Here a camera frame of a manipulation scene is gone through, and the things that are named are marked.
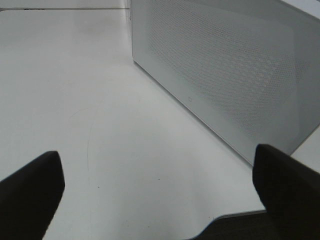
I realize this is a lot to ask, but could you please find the white microwave door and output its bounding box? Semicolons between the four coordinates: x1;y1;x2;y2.
131;0;320;163

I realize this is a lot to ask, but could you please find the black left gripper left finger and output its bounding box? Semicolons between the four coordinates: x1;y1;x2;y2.
0;151;65;240

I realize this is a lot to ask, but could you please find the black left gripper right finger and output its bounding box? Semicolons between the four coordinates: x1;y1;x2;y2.
252;144;320;240

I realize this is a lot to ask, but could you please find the white microwave oven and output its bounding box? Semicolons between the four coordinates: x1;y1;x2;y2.
279;0;320;173

